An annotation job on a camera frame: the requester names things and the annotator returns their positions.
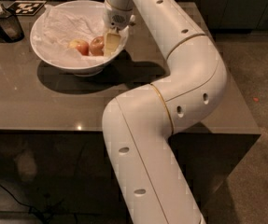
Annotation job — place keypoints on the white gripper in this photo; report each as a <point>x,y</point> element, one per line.
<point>115,19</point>

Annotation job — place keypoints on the smaller red apple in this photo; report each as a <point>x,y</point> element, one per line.
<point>96,46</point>

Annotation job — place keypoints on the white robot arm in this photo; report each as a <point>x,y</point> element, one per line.
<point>138,123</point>

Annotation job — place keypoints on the larger yellow-red apple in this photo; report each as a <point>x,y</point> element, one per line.
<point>80,45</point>

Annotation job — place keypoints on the white ceramic bowl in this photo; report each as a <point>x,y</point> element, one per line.
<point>77,66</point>

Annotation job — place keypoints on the clear plastic water bottle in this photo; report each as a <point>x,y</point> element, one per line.
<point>132,20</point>

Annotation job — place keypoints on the white crumpled paper liner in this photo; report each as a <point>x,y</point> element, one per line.
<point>62,25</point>

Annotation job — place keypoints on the black white fiducial marker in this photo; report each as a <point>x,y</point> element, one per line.
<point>26,8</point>

